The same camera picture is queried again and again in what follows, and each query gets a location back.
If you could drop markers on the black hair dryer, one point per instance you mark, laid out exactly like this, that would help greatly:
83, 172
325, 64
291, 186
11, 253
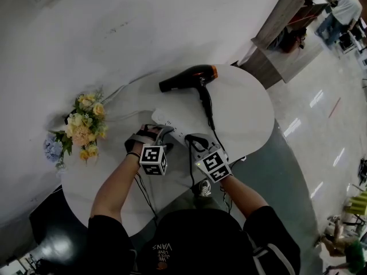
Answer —
186, 77

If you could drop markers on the person's right forearm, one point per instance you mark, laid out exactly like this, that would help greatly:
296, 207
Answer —
243, 195

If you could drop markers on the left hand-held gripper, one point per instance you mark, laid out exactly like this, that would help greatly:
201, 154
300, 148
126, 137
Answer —
150, 155

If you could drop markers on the brown bag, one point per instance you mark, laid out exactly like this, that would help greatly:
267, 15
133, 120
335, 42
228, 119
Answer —
294, 40

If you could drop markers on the yellow flower bouquet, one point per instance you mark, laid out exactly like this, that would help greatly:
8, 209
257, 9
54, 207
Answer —
84, 127

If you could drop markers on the blue flower bunch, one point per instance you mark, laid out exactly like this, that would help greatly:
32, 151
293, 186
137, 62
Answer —
53, 149

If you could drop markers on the black wrist band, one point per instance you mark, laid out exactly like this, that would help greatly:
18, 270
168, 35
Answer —
132, 154

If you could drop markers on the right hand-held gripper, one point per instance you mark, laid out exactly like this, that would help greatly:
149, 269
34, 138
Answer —
213, 165

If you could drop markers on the person's left forearm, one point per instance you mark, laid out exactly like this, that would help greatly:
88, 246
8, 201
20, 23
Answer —
113, 190

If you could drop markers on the person's black t-shirt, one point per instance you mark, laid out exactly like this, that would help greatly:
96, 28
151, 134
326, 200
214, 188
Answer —
200, 245

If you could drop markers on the person's olive trouser leg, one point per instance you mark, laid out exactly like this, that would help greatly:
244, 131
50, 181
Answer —
200, 202

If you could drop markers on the green leafy plant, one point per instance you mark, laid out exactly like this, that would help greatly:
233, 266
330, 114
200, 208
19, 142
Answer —
359, 202

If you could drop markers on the white power strip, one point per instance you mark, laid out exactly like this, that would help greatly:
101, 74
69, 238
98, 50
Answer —
166, 119

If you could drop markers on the wooden shelf cabinet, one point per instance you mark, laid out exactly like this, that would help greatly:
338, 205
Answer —
275, 30

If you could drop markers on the grey bag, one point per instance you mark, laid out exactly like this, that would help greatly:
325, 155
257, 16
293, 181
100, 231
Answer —
278, 40

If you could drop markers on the person's grey sneaker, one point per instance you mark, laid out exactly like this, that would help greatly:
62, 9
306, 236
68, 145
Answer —
205, 188

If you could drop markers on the person's left hand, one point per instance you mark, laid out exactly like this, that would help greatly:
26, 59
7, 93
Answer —
137, 140

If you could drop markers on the black glossy chair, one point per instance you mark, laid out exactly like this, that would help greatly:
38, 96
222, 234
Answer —
57, 239

